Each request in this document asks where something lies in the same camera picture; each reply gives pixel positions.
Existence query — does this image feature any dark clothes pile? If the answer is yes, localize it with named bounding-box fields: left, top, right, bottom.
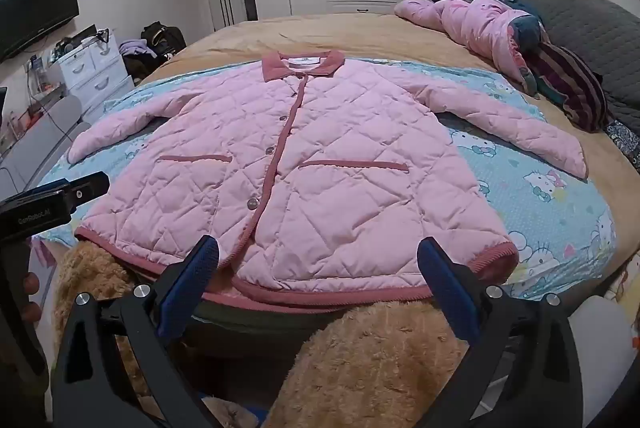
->
left=122, top=53, right=163, bottom=82

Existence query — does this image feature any person's left hand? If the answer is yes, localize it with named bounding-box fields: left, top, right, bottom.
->
left=20, top=272, right=43, bottom=324

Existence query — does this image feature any white drawer cabinet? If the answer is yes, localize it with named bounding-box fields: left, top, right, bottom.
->
left=52, top=28, right=135, bottom=119

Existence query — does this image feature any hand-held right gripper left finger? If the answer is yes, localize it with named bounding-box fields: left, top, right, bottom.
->
left=52, top=234, right=221, bottom=428

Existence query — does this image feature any cluttered desk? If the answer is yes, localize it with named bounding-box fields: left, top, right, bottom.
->
left=0, top=53, right=68, bottom=129

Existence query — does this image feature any tan bed cover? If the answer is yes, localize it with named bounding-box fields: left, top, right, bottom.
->
left=135, top=11, right=640, bottom=259

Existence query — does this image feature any cartoon printed blue blanket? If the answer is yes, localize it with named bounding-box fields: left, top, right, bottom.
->
left=37, top=56, right=618, bottom=304

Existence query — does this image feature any grey quilted headboard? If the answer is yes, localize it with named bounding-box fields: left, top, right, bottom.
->
left=482, top=0, right=640, bottom=134

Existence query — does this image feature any pink puffer coat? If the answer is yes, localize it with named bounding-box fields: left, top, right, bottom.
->
left=393, top=0, right=551, bottom=96

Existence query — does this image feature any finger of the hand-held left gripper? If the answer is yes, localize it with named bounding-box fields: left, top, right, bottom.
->
left=59, top=172, right=110, bottom=215

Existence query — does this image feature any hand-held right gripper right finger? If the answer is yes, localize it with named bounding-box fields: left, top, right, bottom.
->
left=416, top=235, right=586, bottom=428

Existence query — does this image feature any pink quilted jacket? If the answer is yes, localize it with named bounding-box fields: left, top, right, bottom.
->
left=66, top=50, right=587, bottom=311

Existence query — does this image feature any black television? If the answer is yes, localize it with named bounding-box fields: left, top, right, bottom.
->
left=0, top=0, right=80, bottom=62

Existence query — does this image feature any dark striped cloth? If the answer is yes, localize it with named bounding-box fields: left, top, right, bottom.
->
left=527, top=41, right=608, bottom=131

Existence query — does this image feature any floral patterned cloth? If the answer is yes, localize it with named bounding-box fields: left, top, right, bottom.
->
left=605, top=118, right=640, bottom=169

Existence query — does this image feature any purple cloth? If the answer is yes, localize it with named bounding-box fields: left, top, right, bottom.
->
left=119, top=39, right=157, bottom=58

